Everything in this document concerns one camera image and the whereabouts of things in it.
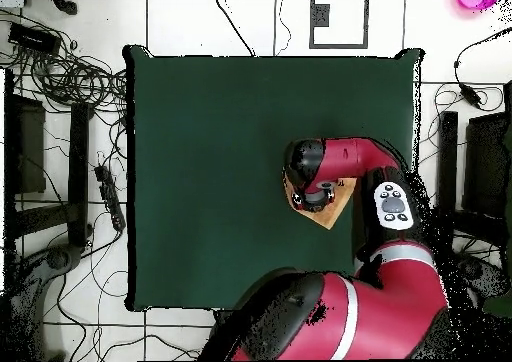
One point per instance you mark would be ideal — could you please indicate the tan terry towel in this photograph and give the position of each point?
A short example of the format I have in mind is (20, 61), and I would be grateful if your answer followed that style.
(328, 218)

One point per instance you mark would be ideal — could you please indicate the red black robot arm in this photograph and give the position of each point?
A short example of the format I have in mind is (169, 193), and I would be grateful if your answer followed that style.
(360, 318)

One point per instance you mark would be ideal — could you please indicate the dark flat panel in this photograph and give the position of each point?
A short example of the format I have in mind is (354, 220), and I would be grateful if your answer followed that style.
(486, 166)
(28, 146)

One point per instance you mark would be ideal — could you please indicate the dark green table cloth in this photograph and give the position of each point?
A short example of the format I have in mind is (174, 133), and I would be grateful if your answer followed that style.
(200, 118)

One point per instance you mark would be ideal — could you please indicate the black metal stand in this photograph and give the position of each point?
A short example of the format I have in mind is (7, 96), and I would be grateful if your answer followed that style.
(227, 318)

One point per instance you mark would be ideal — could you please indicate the black bar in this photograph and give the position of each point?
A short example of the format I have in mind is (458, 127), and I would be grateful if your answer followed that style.
(447, 158)
(80, 170)

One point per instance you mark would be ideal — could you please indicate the black power strip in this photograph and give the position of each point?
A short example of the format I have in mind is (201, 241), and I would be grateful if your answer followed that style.
(110, 198)

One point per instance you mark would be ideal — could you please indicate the grey chair base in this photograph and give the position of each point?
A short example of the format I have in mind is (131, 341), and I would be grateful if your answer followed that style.
(58, 258)
(480, 272)

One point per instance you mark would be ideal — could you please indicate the pink round object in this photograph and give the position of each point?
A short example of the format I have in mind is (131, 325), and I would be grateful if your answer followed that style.
(476, 2)

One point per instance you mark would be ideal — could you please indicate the black rectangular box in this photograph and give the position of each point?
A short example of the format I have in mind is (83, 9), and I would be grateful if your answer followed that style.
(34, 38)

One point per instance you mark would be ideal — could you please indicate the grey rectangular floor frame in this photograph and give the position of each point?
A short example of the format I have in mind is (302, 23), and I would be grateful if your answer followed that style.
(312, 26)

